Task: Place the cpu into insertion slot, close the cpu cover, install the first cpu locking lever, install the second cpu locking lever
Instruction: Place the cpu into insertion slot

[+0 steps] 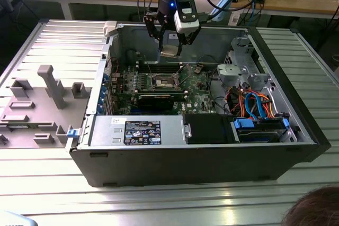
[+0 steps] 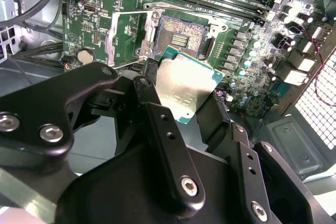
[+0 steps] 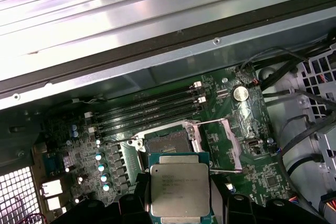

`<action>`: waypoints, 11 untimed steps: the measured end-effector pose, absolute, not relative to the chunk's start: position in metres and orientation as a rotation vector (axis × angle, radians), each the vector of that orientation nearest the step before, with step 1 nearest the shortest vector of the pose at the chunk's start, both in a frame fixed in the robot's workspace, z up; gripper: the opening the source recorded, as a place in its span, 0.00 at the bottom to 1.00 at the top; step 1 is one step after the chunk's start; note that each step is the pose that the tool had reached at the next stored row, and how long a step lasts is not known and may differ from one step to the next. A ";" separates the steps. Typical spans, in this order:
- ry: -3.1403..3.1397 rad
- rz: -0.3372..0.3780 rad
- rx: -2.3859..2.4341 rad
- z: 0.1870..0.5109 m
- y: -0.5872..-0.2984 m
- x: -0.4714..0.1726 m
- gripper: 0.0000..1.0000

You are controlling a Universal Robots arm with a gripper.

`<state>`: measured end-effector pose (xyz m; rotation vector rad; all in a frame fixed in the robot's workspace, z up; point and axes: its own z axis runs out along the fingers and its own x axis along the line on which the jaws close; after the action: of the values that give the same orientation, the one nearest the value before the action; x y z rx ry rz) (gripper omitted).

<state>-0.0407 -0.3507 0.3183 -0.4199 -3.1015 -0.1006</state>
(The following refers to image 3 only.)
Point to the metal socket cover frame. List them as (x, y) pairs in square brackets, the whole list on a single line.
[(233, 145)]

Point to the round silver coin battery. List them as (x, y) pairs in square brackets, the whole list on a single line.
[(240, 93)]

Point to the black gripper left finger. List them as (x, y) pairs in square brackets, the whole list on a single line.
[(140, 197)]

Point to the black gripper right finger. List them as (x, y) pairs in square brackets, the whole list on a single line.
[(236, 211)]

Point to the green motherboard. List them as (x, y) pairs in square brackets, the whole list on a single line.
[(254, 119)]

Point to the silver-topped CPU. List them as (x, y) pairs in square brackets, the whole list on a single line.
[(178, 190)]

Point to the CPU socket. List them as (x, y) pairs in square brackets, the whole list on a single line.
[(168, 140)]

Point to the thin metal locking lever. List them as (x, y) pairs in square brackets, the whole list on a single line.
[(225, 171), (120, 140)]

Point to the silver metal drive cage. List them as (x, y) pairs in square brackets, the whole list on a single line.
[(325, 142)]

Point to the black open PC case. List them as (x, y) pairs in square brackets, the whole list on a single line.
[(157, 49)]

